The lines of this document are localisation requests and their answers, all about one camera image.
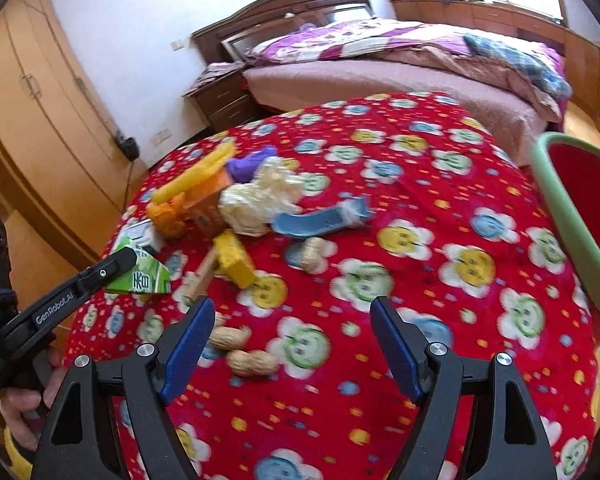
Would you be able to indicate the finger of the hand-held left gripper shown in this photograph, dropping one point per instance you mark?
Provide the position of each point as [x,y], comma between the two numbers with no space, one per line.
[100,275]

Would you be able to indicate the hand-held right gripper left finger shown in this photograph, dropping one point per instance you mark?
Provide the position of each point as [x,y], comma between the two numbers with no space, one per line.
[190,345]

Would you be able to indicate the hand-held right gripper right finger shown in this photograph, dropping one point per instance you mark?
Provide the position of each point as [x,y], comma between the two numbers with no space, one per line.
[395,350]

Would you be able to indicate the green drink carton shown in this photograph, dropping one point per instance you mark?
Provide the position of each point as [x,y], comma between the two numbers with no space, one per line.
[145,275]

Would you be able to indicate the cream paper ball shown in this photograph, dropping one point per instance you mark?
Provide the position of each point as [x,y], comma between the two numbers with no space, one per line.
[255,205]

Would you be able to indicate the red bin with green rim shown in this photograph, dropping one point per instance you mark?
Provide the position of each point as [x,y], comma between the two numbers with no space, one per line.
[580,175]

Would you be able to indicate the person's left hand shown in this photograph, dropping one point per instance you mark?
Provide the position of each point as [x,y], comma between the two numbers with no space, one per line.
[17,420]

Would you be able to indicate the small white box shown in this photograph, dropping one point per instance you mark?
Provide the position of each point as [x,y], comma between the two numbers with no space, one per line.
[147,235]

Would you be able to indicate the small orange box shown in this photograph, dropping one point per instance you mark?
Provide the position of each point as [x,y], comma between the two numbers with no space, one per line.
[207,205]

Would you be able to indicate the black charger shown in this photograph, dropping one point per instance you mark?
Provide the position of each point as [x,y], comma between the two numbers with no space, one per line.
[128,147]

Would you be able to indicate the yellow toy corn cob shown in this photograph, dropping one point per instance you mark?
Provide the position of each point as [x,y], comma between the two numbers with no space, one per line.
[200,172]

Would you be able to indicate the red flower-print blanket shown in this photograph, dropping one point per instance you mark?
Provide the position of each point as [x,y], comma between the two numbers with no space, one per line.
[430,210]

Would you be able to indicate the blue plastic piece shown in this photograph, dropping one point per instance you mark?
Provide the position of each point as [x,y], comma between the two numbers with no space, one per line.
[310,222]

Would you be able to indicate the light wooden wardrobe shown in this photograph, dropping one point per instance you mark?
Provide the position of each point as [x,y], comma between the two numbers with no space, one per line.
[40,110]

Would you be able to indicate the purple wrapper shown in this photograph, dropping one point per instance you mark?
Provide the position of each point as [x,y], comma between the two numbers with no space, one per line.
[247,165]

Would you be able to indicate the yellow cloth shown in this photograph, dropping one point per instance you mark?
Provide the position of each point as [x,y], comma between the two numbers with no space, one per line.
[15,457]

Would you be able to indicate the dark wooden nightstand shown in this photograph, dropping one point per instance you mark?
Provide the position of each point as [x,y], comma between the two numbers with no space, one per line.
[225,97]

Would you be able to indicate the pink patterned cloth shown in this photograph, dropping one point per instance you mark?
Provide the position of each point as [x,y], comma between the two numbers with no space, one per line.
[220,72]

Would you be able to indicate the dark wooden bed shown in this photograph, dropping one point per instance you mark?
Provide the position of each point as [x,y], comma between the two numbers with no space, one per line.
[380,80]

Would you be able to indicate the blue plaid cloth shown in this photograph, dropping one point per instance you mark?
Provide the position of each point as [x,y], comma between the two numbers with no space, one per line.
[510,55]

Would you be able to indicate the purple patterned quilt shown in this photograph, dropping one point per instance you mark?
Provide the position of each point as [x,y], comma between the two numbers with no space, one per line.
[360,35]

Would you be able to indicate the wooden window cabinet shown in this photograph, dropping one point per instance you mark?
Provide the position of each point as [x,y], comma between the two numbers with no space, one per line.
[480,12]

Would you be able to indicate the white wall socket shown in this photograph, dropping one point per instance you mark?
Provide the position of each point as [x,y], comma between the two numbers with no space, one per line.
[163,137]

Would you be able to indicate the white wall switch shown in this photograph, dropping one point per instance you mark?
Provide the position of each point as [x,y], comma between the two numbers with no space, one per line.
[179,45]

